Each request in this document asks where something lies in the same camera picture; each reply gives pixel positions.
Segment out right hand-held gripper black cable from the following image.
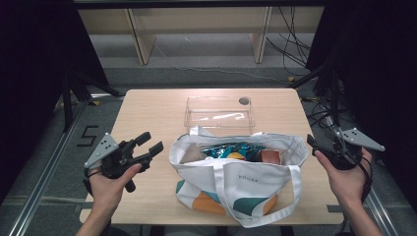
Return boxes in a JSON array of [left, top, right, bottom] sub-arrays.
[[333, 129, 375, 203]]

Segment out white floor cable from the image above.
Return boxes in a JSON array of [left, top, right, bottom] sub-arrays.
[[151, 40, 291, 85]]

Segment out clear plastic tray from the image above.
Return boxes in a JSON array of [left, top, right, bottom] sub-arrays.
[[183, 95, 257, 136]]

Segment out white tote bag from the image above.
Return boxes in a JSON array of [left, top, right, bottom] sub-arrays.
[[168, 125, 310, 229]]

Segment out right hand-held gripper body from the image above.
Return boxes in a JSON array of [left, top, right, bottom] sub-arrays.
[[328, 127, 387, 171]]

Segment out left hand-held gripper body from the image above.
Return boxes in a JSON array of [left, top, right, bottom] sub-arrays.
[[84, 132, 155, 194]]

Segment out blue potato chips bag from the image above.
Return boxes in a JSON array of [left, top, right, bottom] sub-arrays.
[[200, 142, 264, 162]]

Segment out brown cookie box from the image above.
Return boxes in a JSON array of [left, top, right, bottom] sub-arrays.
[[260, 148, 282, 165]]

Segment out aluminium floor rail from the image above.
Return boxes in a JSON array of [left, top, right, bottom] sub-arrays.
[[363, 191, 399, 236], [88, 93, 127, 99], [8, 97, 94, 236]]

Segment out black metal stand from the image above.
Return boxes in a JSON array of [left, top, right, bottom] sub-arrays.
[[289, 60, 342, 127], [61, 70, 126, 133]]

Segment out bundle of black hanging cables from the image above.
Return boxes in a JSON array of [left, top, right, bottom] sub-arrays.
[[265, 6, 313, 77]]

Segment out person's left hand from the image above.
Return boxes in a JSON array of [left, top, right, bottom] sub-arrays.
[[88, 162, 143, 214]]

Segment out left hand-held gripper black cable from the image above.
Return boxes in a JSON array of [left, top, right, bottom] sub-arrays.
[[82, 167, 102, 198]]

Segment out beige wooden desk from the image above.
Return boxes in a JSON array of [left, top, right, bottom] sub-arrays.
[[73, 0, 328, 66]]

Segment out black curtain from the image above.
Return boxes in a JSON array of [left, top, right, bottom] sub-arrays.
[[0, 0, 111, 206], [306, 0, 417, 210]]

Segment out hand-held gripper black cable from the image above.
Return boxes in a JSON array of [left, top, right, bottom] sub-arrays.
[[333, 129, 375, 203], [82, 167, 102, 198]]

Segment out black floor cables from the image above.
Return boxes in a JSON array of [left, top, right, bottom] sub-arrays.
[[303, 96, 342, 132]]

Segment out person's right hand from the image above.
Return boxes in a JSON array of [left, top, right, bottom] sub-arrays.
[[314, 147, 374, 206]]

